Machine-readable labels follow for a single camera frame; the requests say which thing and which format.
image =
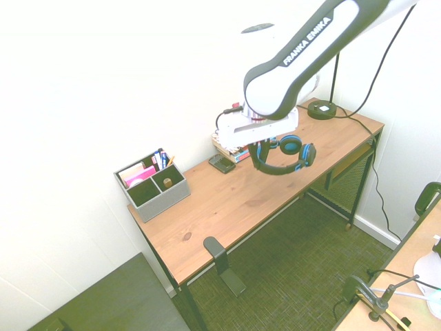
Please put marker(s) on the black metal headphone hanger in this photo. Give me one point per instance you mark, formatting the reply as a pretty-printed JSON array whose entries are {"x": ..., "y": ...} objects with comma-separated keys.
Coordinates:
[{"x": 225, "y": 265}]

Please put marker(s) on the black metal C-clamp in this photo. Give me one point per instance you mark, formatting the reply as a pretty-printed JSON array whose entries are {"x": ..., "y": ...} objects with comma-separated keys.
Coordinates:
[{"x": 358, "y": 289}]

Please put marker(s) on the grey fabric desk organizer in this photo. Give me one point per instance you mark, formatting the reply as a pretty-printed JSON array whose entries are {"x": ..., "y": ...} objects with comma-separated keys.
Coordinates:
[{"x": 162, "y": 201}]

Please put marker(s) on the black clamp with rounded top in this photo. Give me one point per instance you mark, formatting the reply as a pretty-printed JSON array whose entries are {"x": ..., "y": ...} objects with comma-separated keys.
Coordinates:
[{"x": 425, "y": 198}]

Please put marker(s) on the tan notebook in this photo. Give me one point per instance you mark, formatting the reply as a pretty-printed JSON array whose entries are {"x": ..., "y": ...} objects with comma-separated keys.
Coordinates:
[{"x": 130, "y": 170}]

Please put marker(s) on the small brown cylinder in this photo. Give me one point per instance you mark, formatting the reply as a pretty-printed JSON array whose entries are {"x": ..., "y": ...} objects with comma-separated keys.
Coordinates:
[{"x": 167, "y": 182}]

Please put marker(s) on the orange pencil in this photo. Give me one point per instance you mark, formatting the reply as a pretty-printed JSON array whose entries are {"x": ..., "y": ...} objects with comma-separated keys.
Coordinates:
[{"x": 170, "y": 162}]

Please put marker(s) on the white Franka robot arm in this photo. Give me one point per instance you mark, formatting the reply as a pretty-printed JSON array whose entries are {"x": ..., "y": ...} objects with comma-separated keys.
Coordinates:
[{"x": 275, "y": 89}]

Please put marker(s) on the light wooden robot table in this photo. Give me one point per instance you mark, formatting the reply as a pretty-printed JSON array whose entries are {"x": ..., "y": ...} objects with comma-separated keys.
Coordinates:
[{"x": 422, "y": 241}]

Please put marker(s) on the blue marker pen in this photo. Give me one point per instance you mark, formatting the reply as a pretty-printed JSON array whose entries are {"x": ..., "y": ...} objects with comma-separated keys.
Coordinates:
[{"x": 160, "y": 159}]

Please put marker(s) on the pink sticky note pad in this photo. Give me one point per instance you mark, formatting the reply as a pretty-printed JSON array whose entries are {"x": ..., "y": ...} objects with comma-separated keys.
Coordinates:
[{"x": 139, "y": 175}]

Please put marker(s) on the blue and black headphones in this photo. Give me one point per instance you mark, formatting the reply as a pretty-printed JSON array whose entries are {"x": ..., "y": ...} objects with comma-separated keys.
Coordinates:
[{"x": 291, "y": 145}]

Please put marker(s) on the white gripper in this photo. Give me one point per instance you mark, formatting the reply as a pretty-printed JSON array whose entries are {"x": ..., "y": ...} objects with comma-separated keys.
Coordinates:
[{"x": 248, "y": 132}]

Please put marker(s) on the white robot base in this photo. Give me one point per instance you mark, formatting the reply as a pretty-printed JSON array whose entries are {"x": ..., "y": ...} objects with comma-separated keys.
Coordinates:
[{"x": 429, "y": 269}]

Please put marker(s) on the wooden desk with black frame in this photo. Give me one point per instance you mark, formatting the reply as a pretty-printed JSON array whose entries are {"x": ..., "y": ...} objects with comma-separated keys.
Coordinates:
[{"x": 241, "y": 193}]

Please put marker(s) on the black lamp base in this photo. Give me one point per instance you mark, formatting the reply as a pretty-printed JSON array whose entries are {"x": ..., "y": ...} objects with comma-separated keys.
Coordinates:
[{"x": 322, "y": 109}]

